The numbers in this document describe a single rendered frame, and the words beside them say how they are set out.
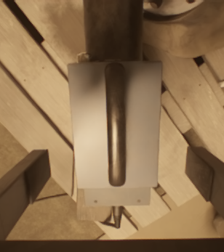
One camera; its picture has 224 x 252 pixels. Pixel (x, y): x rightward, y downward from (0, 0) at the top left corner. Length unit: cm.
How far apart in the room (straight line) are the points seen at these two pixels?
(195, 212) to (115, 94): 78
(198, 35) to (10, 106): 53
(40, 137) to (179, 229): 71
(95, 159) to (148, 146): 9
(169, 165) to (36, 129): 42
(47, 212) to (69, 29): 73
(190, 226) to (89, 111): 79
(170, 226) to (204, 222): 15
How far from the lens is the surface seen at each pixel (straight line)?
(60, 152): 57
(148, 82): 28
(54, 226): 97
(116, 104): 22
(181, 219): 93
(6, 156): 85
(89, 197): 41
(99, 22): 31
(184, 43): 53
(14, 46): 60
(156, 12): 51
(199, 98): 58
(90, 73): 27
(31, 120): 57
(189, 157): 17
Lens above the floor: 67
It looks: 76 degrees down
